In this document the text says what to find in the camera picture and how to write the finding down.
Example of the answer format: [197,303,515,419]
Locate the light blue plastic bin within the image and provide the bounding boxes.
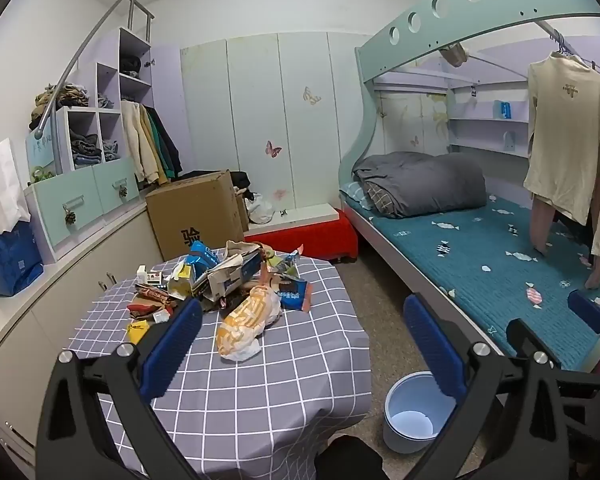
[382,371,468,454]

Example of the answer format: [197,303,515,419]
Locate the bed with teal sheet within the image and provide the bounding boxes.
[340,182,600,373]

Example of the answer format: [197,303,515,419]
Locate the table with grey checked cloth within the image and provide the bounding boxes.
[62,252,373,480]

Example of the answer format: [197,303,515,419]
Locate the grey metal handrail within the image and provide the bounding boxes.
[34,0,156,141]

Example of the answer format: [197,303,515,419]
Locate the olive clothes pile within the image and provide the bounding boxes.
[29,84,90,131]

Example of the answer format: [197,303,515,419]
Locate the grey quilt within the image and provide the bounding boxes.
[352,151,488,219]

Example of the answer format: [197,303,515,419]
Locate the blue white cardboard carton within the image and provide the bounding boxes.
[192,250,263,306]

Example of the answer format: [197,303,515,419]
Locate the beige low cabinet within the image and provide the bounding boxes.
[0,200,163,466]

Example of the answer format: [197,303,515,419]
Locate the yellow packet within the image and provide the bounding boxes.
[167,260,196,301]

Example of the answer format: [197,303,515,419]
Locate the white wardrobe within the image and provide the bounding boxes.
[180,30,376,211]

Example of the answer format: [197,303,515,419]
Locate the brown snack wrapper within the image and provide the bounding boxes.
[134,284,181,308]

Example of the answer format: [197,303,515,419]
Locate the blue shopping bag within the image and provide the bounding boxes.
[0,220,45,297]

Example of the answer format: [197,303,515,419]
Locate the green foil wrapper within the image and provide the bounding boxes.
[267,247,301,278]

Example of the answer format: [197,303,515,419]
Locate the large brown cardboard box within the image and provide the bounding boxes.
[145,170,246,262]

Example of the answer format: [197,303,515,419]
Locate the blue checked pillow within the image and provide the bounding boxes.
[341,181,376,211]

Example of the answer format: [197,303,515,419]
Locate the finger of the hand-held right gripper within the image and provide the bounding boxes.
[567,290,600,377]
[506,317,600,395]

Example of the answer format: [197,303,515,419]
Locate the beige hanging sweater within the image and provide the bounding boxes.
[524,52,600,261]

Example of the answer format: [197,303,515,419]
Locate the white wall shelves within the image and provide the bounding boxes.
[447,85,531,158]

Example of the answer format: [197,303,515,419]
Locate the red covered step platform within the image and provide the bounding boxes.
[243,202,359,263]

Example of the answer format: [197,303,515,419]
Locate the teal bunk bed frame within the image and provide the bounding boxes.
[337,0,600,376]

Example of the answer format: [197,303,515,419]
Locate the white paper bag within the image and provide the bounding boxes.
[0,137,31,236]

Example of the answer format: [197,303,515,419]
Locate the hanging coats on shelf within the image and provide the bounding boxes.
[121,100,161,186]

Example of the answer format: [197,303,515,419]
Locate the blue snack packet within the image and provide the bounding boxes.
[186,240,226,273]

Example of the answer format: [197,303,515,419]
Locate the wide teal drawer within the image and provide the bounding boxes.
[30,165,103,251]

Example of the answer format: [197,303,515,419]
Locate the grey clothes rod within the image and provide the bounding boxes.
[534,19,597,70]

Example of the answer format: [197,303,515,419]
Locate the white plastic bag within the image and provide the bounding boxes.
[247,192,276,224]

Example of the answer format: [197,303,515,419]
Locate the small yellow sachet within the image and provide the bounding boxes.
[125,321,153,346]

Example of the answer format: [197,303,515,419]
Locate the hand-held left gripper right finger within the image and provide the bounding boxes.
[402,292,586,480]

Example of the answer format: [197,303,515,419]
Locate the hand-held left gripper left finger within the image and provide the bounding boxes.
[35,297,206,480]

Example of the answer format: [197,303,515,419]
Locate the black clothes heap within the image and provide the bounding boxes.
[228,171,253,201]

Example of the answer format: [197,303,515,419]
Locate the pink hanging garment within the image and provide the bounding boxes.
[530,180,600,290]

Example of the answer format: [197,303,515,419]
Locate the dark blue snack wrapper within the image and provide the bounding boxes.
[272,277,313,313]

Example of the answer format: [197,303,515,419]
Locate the grey blue folded clothes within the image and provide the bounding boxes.
[70,132,103,166]

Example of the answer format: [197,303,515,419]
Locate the orange white bread bag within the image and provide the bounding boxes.
[216,284,282,362]

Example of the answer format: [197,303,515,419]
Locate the mint drawer shelf unit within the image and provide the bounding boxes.
[25,27,156,263]

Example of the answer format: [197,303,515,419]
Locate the black hanging jacket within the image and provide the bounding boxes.
[152,105,183,178]

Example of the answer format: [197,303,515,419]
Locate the beige paper bag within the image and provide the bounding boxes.
[225,240,266,261]

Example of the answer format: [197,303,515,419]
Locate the dark cloth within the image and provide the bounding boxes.
[315,435,386,480]

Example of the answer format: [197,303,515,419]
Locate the narrow teal drawer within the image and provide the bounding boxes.
[92,157,141,216]

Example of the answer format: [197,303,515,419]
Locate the green hanging jacket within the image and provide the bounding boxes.
[145,107,173,183]

